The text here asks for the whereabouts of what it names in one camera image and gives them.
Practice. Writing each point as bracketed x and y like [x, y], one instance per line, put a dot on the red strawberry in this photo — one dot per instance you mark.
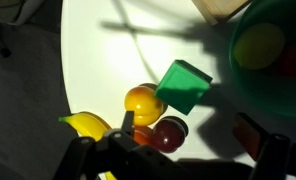
[286, 64]

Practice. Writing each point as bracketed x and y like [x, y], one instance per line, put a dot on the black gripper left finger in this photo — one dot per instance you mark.
[127, 125]

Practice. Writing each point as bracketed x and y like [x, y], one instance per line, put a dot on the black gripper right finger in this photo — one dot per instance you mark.
[249, 134]

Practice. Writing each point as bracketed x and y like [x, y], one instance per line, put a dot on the yellow lemon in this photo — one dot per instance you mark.
[259, 46]

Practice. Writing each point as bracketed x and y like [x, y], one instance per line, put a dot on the wooden tray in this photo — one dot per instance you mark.
[219, 11]

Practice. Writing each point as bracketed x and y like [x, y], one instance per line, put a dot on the green plastic bowl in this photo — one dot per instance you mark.
[267, 88]

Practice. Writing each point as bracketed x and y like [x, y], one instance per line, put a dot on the yellow banana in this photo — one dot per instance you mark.
[87, 124]

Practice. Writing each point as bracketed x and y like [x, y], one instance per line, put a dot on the dark red plum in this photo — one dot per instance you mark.
[169, 134]

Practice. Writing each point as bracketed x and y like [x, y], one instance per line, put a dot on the green block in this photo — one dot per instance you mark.
[182, 86]

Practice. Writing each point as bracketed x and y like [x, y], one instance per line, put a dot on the yellow peach fruit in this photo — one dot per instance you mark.
[146, 106]

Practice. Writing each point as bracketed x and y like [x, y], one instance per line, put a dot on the orange fruit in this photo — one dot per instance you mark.
[142, 135]

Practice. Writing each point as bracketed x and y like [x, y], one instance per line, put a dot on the white round table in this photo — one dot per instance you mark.
[111, 46]

